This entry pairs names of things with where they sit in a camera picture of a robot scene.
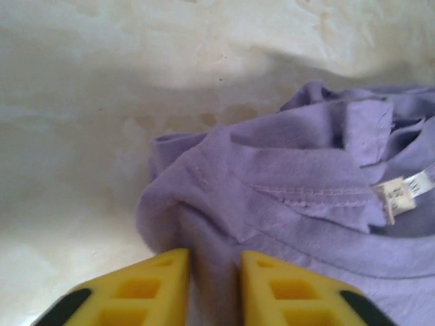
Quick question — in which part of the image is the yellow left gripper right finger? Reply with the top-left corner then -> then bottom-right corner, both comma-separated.
239,250 -> 398,326

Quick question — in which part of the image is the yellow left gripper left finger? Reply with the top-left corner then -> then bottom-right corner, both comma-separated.
37,247 -> 190,326

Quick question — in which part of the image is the purple t-shirt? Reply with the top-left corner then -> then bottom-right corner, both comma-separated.
135,80 -> 435,326

